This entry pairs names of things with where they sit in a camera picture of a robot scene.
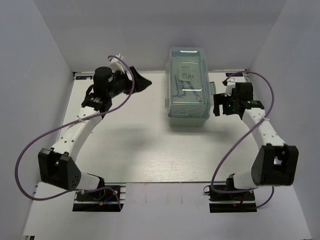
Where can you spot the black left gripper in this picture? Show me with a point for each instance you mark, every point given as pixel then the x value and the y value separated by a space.
pixel 140 82

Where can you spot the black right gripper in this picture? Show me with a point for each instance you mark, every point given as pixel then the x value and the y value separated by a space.
pixel 221 99

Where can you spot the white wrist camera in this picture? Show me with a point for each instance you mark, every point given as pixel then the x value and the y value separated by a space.
pixel 229 84
pixel 115 65

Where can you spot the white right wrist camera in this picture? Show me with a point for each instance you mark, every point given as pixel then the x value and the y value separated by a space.
pixel 229 84

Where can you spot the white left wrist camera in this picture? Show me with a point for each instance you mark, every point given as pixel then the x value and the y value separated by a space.
pixel 115 65

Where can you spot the green plastic toolbox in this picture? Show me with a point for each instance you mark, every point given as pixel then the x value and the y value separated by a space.
pixel 187 120

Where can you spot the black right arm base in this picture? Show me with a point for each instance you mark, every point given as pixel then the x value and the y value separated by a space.
pixel 243 202

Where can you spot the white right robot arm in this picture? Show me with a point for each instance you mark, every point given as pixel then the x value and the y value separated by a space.
pixel 276 162

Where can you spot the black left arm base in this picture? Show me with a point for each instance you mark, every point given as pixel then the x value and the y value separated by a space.
pixel 103 201

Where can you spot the large brown hex key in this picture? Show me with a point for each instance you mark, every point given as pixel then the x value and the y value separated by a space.
pixel 185 86

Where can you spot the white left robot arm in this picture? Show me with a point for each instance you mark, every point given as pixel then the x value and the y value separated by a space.
pixel 57 165

